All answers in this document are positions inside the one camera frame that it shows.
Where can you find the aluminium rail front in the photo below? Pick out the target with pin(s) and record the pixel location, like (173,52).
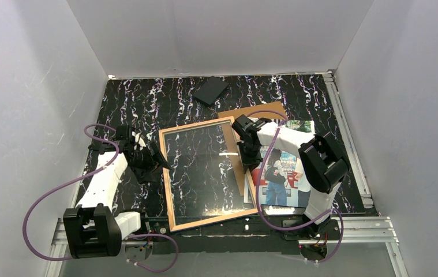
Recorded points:
(371,229)

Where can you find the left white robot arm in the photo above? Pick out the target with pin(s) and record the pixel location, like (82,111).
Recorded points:
(91,228)

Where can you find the black mounting base plate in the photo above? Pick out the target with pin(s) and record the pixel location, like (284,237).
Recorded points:
(158,244)

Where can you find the black foam block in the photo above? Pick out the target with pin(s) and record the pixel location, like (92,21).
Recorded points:
(208,93)

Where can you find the colour photo print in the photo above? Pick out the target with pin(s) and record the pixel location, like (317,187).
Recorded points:
(294,191)

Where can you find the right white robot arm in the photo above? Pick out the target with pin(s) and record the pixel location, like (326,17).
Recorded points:
(324,164)

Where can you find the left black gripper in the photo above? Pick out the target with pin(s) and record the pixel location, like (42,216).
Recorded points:
(149,157)

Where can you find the clear acrylic sheet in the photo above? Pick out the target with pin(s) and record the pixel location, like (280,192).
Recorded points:
(207,172)

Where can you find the aluminium rail right side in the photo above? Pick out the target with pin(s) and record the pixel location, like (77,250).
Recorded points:
(347,138)

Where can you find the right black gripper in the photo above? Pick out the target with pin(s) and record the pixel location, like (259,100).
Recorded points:
(249,153)

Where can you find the aluminium rail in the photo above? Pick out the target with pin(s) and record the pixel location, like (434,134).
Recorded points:
(347,138)
(371,229)

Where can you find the brown cardboard backing board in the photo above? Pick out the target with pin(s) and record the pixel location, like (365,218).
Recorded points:
(274,110)

